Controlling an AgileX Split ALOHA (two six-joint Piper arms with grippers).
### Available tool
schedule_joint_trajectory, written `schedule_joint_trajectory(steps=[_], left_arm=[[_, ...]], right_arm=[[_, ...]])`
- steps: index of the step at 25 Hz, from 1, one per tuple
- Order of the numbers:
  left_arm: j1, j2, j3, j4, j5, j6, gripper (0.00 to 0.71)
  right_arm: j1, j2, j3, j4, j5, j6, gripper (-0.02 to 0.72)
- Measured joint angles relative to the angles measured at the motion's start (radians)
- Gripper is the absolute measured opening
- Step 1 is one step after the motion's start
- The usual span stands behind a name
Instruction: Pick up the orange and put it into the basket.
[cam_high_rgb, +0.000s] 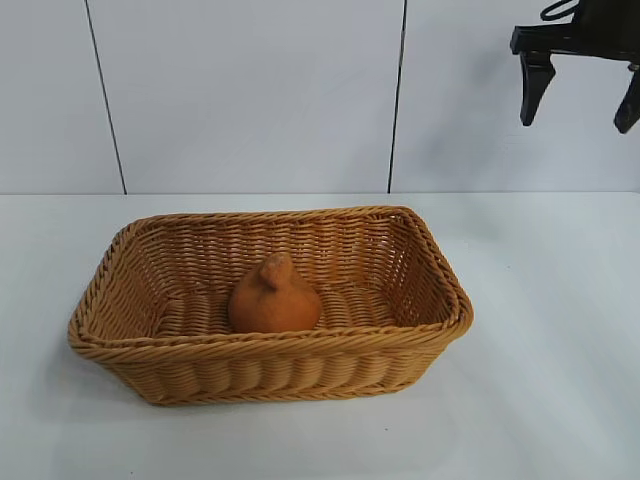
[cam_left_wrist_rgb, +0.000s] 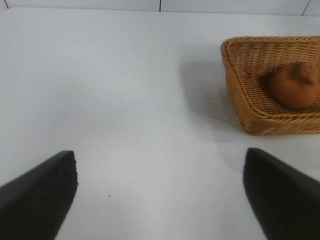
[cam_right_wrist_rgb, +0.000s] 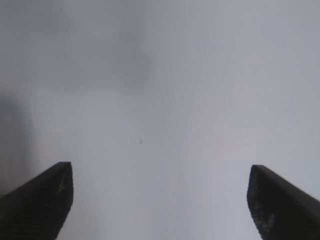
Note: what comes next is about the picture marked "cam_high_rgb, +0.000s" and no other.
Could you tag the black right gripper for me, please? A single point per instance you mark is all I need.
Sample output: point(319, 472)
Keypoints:
point(605, 35)

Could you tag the woven wicker rectangular basket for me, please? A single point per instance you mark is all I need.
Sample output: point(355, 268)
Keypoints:
point(270, 360)

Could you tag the bumpy orange fruit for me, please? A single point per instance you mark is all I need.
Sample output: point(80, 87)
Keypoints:
point(275, 305)

